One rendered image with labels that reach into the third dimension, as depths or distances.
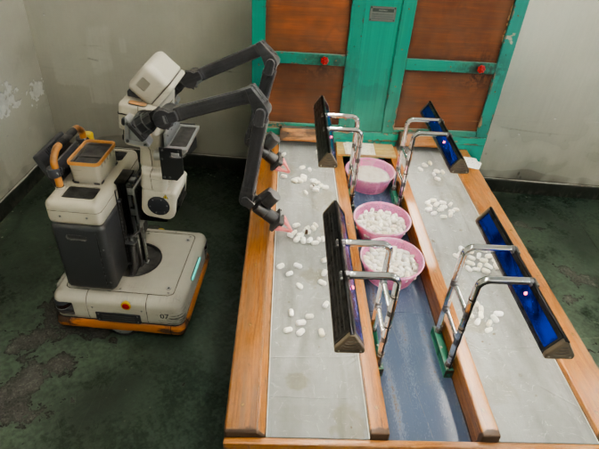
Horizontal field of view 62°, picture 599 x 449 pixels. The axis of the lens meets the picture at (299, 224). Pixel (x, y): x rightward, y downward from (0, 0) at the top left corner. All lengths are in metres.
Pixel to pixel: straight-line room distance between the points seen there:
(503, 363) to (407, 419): 0.39
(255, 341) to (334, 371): 0.28
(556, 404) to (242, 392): 0.99
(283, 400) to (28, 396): 1.46
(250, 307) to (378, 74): 1.52
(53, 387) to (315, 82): 2.00
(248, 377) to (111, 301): 1.20
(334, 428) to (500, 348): 0.68
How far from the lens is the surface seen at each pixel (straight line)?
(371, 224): 2.32
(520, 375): 1.86
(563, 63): 4.02
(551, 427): 1.78
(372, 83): 2.81
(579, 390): 1.88
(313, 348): 1.73
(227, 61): 2.34
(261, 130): 1.93
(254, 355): 1.67
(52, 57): 4.22
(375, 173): 2.72
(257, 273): 1.94
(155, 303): 2.58
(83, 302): 2.71
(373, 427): 1.56
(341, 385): 1.65
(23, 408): 2.70
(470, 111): 3.01
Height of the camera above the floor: 2.07
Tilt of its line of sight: 36 degrees down
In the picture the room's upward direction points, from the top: 4 degrees clockwise
